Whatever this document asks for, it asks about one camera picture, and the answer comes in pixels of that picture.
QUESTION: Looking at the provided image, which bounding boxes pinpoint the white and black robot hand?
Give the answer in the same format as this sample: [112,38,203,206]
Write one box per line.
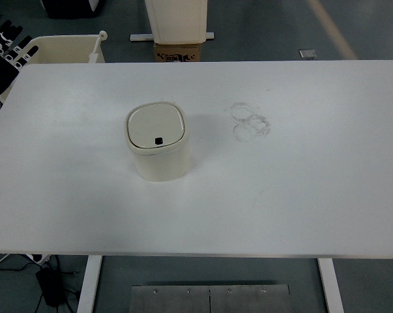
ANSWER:
[0,19,39,102]

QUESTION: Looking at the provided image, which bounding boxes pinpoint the small cream trash bin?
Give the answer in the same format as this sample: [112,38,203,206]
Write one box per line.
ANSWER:
[124,101,192,182]

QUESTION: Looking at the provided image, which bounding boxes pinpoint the large open cream bin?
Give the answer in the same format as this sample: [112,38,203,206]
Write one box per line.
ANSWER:
[28,30,108,65]

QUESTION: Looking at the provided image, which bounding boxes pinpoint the tall cream bin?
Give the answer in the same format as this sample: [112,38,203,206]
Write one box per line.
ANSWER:
[144,0,208,44]

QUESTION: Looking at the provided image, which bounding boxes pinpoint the white table foot bar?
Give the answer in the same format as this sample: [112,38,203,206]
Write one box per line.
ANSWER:
[130,31,215,42]

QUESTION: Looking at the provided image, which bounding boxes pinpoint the brown cardboard box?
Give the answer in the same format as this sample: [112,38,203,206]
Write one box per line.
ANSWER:
[153,42,202,63]

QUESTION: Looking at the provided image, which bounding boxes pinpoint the white power strip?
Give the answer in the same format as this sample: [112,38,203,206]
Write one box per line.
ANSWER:
[25,253,52,263]

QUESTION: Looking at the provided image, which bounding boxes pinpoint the black power adapter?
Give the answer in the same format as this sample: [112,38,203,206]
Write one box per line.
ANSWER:
[35,266,67,308]

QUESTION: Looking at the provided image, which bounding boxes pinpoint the white table leg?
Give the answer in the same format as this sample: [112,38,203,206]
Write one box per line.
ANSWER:
[76,255,103,313]
[317,258,345,313]

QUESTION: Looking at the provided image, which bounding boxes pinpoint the grey metal plate with screws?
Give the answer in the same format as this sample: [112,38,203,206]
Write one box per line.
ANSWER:
[130,284,291,313]

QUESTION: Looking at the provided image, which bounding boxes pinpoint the black cable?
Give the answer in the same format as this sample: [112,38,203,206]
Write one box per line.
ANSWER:
[0,256,36,272]

